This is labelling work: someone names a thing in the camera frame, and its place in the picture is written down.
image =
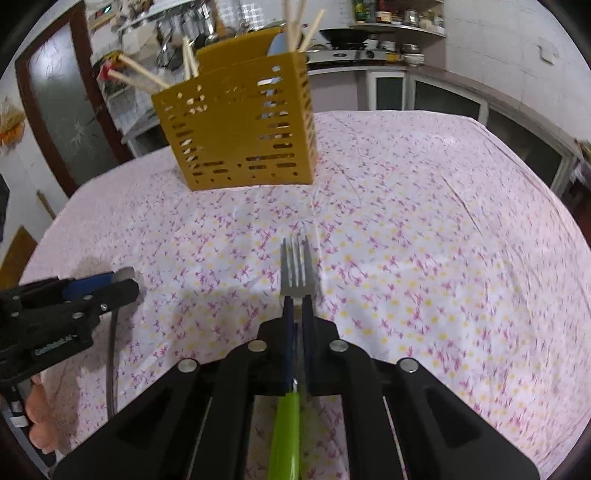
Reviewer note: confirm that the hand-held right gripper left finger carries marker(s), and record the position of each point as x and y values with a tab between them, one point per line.
287	332

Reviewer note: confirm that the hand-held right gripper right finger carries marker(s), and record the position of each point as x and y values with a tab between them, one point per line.
309	332

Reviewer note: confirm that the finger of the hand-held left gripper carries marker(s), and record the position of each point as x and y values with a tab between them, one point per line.
115	297
87	286

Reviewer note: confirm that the metal spoon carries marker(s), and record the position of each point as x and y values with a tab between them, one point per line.
112	350

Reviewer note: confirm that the yellow perforated utensil holder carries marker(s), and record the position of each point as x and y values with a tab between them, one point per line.
240	134

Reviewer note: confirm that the light blue plastic spoon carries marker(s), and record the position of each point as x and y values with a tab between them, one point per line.
277	46

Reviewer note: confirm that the person's left hand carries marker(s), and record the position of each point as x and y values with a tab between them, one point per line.
41	415

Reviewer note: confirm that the leaning wooden board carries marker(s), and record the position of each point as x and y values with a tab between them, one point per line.
16	258

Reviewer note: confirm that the wooden stick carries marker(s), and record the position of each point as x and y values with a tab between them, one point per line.
46	205

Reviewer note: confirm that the pink floral tablecloth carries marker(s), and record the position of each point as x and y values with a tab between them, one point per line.
392	254

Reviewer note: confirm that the hanging plastic bag of oranges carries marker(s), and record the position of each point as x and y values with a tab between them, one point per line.
11	122

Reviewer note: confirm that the brown door with frosted glass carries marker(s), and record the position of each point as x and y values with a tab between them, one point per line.
64	92

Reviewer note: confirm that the red and yellow cloth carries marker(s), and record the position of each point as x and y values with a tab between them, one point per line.
111	67

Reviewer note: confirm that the row of hanging ladles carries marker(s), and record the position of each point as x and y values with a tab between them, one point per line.
184	27

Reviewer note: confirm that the beige electric control box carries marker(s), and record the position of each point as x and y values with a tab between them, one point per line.
105	9

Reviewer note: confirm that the gas stove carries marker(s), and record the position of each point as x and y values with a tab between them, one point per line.
351	55

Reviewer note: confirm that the stack of small bowls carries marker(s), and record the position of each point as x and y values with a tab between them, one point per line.
413	55

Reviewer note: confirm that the black wok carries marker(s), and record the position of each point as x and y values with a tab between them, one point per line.
344	37

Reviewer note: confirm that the metal corner shelf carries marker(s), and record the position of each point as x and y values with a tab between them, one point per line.
415	27

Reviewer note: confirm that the row of condiment bottles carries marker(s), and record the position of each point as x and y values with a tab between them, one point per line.
397	14

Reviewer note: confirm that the white wall socket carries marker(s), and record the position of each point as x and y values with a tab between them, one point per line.
547	54

